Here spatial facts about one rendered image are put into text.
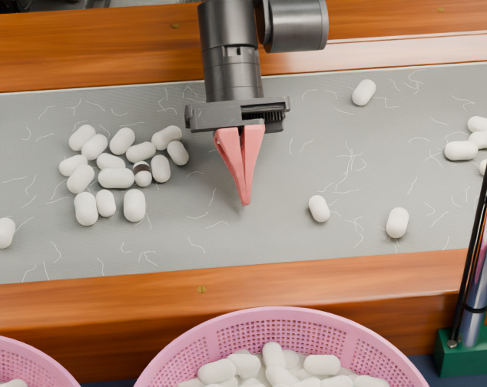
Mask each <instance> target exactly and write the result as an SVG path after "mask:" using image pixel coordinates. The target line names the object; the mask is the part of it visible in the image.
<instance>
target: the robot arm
mask: <svg viewBox="0 0 487 387"><path fill-rule="evenodd" d="M200 1H201V2H202V3H200V4H199V5H198V6H197V16H198V23H199V31H200V46H201V53H202V61H203V69H204V83H205V91H206V99H207V100H206V102H207V103H201V104H188V105H186V106H185V112H184V120H185V127H186V128H190V132H191V133H199V132H208V131H213V136H214V145H215V147H216V148H217V150H218V152H219V153H220V155H221V157H222V159H223V160H224V163H225V164H226V165H227V168H228V170H229V171H230V173H231V175H232V177H233V179H234V183H235V185H236V188H237V192H238V194H239V197H240V201H241V203H242V205H243V206H246V205H249V204H250V197H251V189H252V181H253V169H254V167H255V163H256V161H257V156H258V153H259V150H260V145H261V143H262V140H263V135H264V134H269V133H278V132H282V131H283V130H284V126H283V120H284V119H285V117H286V112H289V111H290V96H278V97H269V98H264V97H263V86H262V79H261V71H260V58H259V51H258V50H257V49H258V43H257V35H258V39H259V42H260V43H261V44H262V45H263V47H264V50H265V52H266V53H281V52H295V51H321V50H323V49H324V48H325V47H326V43H327V40H328V34H329V18H328V11H327V6H326V2H325V0H200ZM254 9H255V14H254ZM255 16H256V21H255ZM256 23H257V29H256ZM239 136H240V140H239Z"/></svg>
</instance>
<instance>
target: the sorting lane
mask: <svg viewBox="0 0 487 387"><path fill-rule="evenodd" d="M261 79H262V86H263V97H264V98H269V97H278V96H290V111H289V112H286V117H285V119H284V120H283V126H284V130H283V131H282V132H278V133H269V134H264V135H263V140H262V143H261V145H260V150H259V153H258V156H257V161H256V163H255V167H254V169H253V181H252V189H251V197H250V204H249V205H246V206H243V205H242V203H241V201H240V197H239V194H238V192H237V188H236V185H235V183H234V179H233V177H232V175H231V173H230V171H229V170H228V168H227V165H226V164H225V163H224V160H223V159H222V157H221V155H220V153H219V152H218V150H217V148H216V147H215V145H214V136H213V131H208V132H199V133H191V132H190V128H186V127H185V120H184V112H185V106H186V105H188V104H201V103H207V102H206V100H207V99H206V91H205V83H204V80H202V81H179V82H167V83H155V84H132V85H120V86H108V87H96V88H73V89H61V90H49V91H26V92H14V93H1V94H0V219H1V218H9V219H11V220H13V222H14V223H15V232H14V234H13V237H12V242H11V244H10V245H9V246H8V247H6V248H4V249H0V284H6V283H25V282H35V281H46V280H65V279H75V278H85V277H96V276H115V275H125V274H135V273H154V272H164V271H175V270H194V269H204V268H214V267H225V266H244V265H254V264H265V263H284V262H293V261H304V260H323V259H333V258H344V257H354V256H373V255H383V254H394V253H413V252H423V251H433V250H452V249H462V248H469V242H470V238H471V234H472V228H473V224H474V220H475V213H476V210H477V206H478V202H479V195H480V191H481V188H482V181H483V177H484V175H482V174H481V173H480V171H479V165H480V163H481V162H482V161H483V160H485V159H487V148H482V149H478V153H477V155H476V156H475V157H474V158H472V159H470V160H450V159H449V158H447V157H446V155H445V151H444V150H445V147H446V145H447V144H448V143H450V142H453V141H468V140H469V136H470V135H471V134H472V133H473V132H471V131H470V130H469V128H468V121H469V119H470V118H471V117H475V116H478V117H484V118H487V61H485V62H473V63H461V64H438V65H426V66H414V67H402V68H379V69H367V70H355V71H332V72H320V73H308V74H285V75H273V76H261ZM366 79H369V80H371V81H373V82H374V83H375V85H376V92H375V94H374V95H373V96H372V97H371V98H370V100H369V102H368V103H367V104H365V105H362V106H360V105H357V104H355V103H354V102H353V99H352V95H353V92H354V91H355V89H356V88H357V87H358V85H359V83H360V82H361V81H363V80H366ZM86 124H87V125H91V126H92V127H93V128H94V129H95V132H96V134H103V135H104V136H105V137H106V138H107V140H108V146H107V147H106V149H105V150H104V151H103V152H102V153H101V154H110V155H113V156H115V157H119V158H121V159H122V160H123V161H124V162H125V168H127V169H129V170H131V171H132V172H133V167H134V165H135V164H136V163H132V162H130V161H129V160H128V159H127V156H126V153H127V151H126V152H125V153H123V154H120V155H117V154H114V153H113V152H112V151H111V149H110V142H111V140H112V138H113V137H114V136H115V135H116V133H117V132H119V130H120V129H122V128H125V127H127V128H130V129H131V130H132V131H133V132H134V135H135V139H134V142H133V144H132V145H131V147H132V146H135V145H138V144H142V143H144V142H151V139H152V137H153V135H154V134H155V133H157V132H159V131H162V130H163V129H165V128H166V127H169V126H171V125H174V126H177V127H179V128H180V129H181V133H182V138H181V140H180V142H181V143H182V144H183V146H184V148H185V150H186V151H187V152H188V155H189V159H188V162H187V163H186V164H185V165H181V166H180V165H176V164H175V163H174V162H173V160H172V158H171V156H170V155H169V153H168V152H167V148H166V149H164V150H157V149H156V151H155V154H154V156H153V157H152V158H149V159H146V160H143V161H144V162H146V163H147V164H148V165H149V167H150V169H151V161H152V159H153V158H154V157H155V156H157V155H163V156H165V157H166V158H167V159H168V162H169V166H170V171H171V175H170V178H169V179H168V180H167V181H165V182H163V183H161V182H157V181H156V180H155V179H154V178H153V175H152V169H151V175H152V180H151V183H150V184H149V185H148V186H146V187H140V186H138V185H137V184H136V182H135V181H134V182H133V184H132V185H131V186H130V187H128V188H105V187H103V186H101V185H100V183H99V181H98V175H99V174H100V172H101V171H102V169H100V168H99V167H98V165H97V159H98V157H99V156H100V155H101V154H100V155H99V156H98V157H97V158H96V159H94V160H88V165H89V166H91V167H92V168H93V170H94V178H93V180H92V181H91V182H90V184H89V185H88V186H87V187H86V188H85V190H84V191H83V192H88V193H90V194H92V195H93V196H94V198H95V200H96V195H97V193H98V192H99V191H101V190H109V191H110V192H111V193H112V194H113V197H114V202H115V206H116V210H115V212H114V214H113V215H112V216H110V217H103V216H102V215H100V213H99V212H98V218H97V220H96V222H95V223H93V224H92V225H90V226H85V225H82V224H80V223H79V222H78V220H77V218H76V210H75V204H74V201H75V198H76V196H77V195H78V193H72V192H71V191H70V190H69V189H68V186H67V182H68V178H69V177H70V176H69V177H67V176H64V175H63V174H61V172H60V170H59V165H60V163H61V162H62V161H63V160H66V159H68V158H70V157H73V156H76V155H82V154H81V150H80V151H76V150H73V149H71V147H70V145H69V138H70V136H71V135H72V134H73V133H74V132H76V131H77V130H78V129H79V128H80V127H81V126H83V125H86ZM133 189H137V190H139V191H141V192H142V193H143V194H144V197H145V215H144V217H143V218H142V219H141V220H139V221H138V222H132V221H130V220H128V219H127V218H126V217H125V215H124V195H125V194H126V193H127V192H128V191H129V190H133ZM316 195H319V196H321V197H323V198H324V200H325V201H326V204H327V206H328V208H329V210H330V217H329V218H328V220H326V221H325V222H318V221H316V220H315V219H314V218H313V215H312V213H311V211H310V208H309V200H310V198H311V197H313V196H316ZM96 207H97V204H96ZM397 207H401V208H403V209H405V210H406V211H407V212H408V214H409V221H408V223H407V227H406V232H405V233H404V235H403V236H401V237H400V238H393V237H391V236H390V235H389V234H388V233H387V232H386V225H387V222H388V219H389V214H390V212H391V211H392V210H393V209H395V208H397ZM97 210H98V208H97Z"/></svg>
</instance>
